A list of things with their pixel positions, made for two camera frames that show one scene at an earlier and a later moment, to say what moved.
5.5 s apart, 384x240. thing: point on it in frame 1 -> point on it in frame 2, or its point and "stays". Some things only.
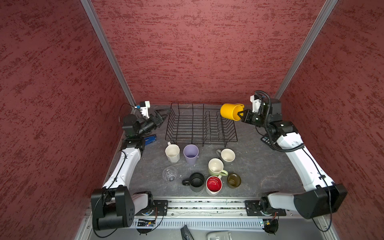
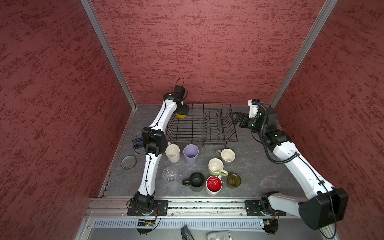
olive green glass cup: x=233 y=180 stays
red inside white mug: x=213 y=185 stays
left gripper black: x=159 y=118 -> x=185 y=110
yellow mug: x=230 y=110 -> x=180 y=116
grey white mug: x=227 y=154 stays
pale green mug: x=215 y=167 stays
